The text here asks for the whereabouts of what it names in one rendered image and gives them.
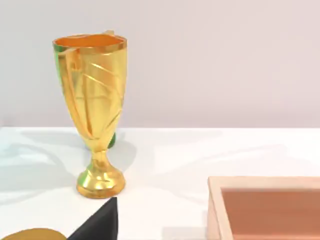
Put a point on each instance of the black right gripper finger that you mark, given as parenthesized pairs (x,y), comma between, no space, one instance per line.
(105,222)

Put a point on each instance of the flat round yellow coaster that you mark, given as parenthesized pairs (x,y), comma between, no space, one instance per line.
(35,235)

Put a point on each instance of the green bottle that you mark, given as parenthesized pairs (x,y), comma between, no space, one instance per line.
(112,142)

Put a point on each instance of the gold trophy cup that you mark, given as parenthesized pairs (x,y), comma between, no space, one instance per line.
(93,100)

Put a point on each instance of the shallow salmon-coloured box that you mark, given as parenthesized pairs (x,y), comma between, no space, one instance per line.
(270,212)

